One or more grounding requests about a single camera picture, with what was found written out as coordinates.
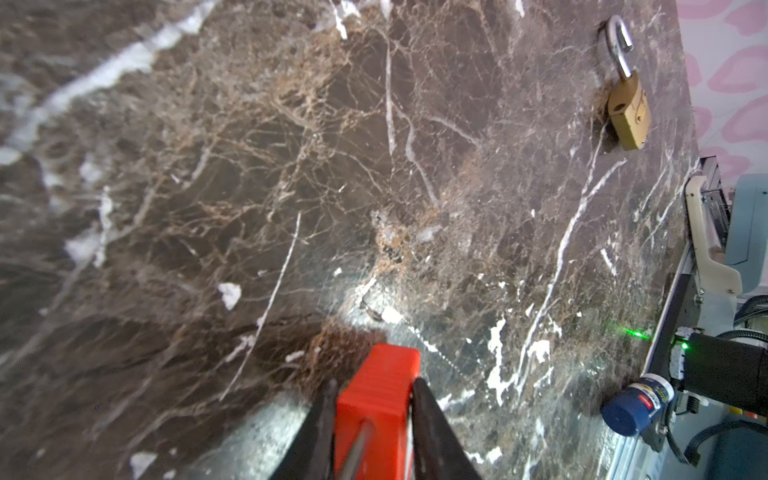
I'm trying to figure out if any blue white glue stick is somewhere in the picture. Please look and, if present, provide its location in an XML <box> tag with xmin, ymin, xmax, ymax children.
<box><xmin>600</xmin><ymin>373</ymin><xmax>675</xmax><ymax>437</ymax></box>

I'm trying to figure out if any brass padlock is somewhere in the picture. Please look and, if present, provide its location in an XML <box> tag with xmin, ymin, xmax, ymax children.
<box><xmin>604</xmin><ymin>15</ymin><xmax>651</xmax><ymax>151</ymax></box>

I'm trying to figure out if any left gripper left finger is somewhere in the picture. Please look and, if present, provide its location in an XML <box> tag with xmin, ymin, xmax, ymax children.
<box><xmin>271</xmin><ymin>379</ymin><xmax>339</xmax><ymax>480</ymax></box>

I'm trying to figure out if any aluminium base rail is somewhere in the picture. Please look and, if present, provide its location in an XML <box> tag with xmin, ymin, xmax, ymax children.
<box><xmin>605</xmin><ymin>155</ymin><xmax>768</xmax><ymax>480</ymax></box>

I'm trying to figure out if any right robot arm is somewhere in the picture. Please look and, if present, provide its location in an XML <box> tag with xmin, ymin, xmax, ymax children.
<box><xmin>669</xmin><ymin>327</ymin><xmax>767</xmax><ymax>416</ymax></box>

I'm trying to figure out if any red padlock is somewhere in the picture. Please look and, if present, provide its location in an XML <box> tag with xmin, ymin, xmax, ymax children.
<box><xmin>334</xmin><ymin>344</ymin><xmax>420</xmax><ymax>479</ymax></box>

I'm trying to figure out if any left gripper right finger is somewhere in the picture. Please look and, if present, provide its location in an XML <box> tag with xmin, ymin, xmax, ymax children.
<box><xmin>410</xmin><ymin>378</ymin><xmax>481</xmax><ymax>480</ymax></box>

